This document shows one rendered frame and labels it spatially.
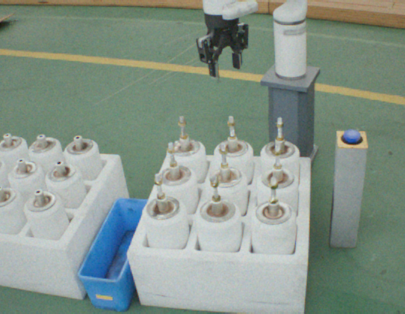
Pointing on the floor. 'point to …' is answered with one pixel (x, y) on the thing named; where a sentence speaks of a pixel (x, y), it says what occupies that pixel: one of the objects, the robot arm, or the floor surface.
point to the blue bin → (113, 258)
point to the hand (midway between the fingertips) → (226, 67)
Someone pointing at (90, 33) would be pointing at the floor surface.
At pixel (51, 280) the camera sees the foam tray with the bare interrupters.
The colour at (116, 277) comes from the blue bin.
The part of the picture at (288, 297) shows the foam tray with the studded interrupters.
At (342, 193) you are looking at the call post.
